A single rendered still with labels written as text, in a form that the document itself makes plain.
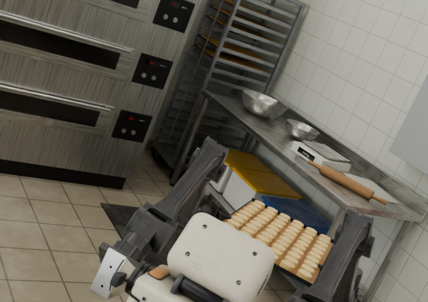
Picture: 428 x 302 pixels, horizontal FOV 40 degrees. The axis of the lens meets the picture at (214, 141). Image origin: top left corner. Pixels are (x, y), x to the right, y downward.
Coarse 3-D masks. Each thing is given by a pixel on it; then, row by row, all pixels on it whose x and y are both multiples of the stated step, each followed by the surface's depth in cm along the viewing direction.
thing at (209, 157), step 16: (208, 144) 171; (208, 160) 167; (224, 160) 178; (192, 176) 161; (176, 192) 156; (192, 192) 163; (144, 208) 150; (160, 208) 151; (176, 208) 153; (128, 224) 145; (176, 224) 150; (160, 240) 144
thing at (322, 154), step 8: (296, 144) 406; (304, 144) 410; (312, 144) 410; (320, 144) 421; (296, 152) 405; (304, 152) 399; (312, 152) 395; (320, 152) 398; (328, 152) 405; (336, 152) 416; (312, 160) 393; (320, 160) 388; (328, 160) 392; (336, 160) 397; (344, 160) 403; (336, 168) 399; (344, 168) 404
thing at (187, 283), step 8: (176, 280) 125; (184, 280) 125; (176, 288) 124; (184, 288) 125; (192, 288) 125; (200, 288) 125; (192, 296) 125; (200, 296) 124; (208, 296) 124; (216, 296) 124
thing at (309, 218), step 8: (264, 200) 418; (272, 200) 419; (280, 200) 426; (288, 200) 433; (296, 200) 440; (280, 208) 410; (288, 208) 416; (296, 208) 423; (304, 208) 430; (312, 208) 437; (296, 216) 408; (304, 216) 415; (312, 216) 421; (320, 216) 428; (304, 224) 399; (312, 224) 405; (320, 224) 411; (328, 224) 418; (320, 232) 412
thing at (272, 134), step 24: (216, 96) 480; (240, 120) 436; (264, 120) 465; (264, 144) 409; (288, 144) 422; (336, 144) 450; (312, 168) 385; (360, 168) 426; (216, 192) 467; (336, 192) 354; (408, 192) 390; (336, 216) 348; (384, 216) 359; (408, 216) 370; (384, 264) 389
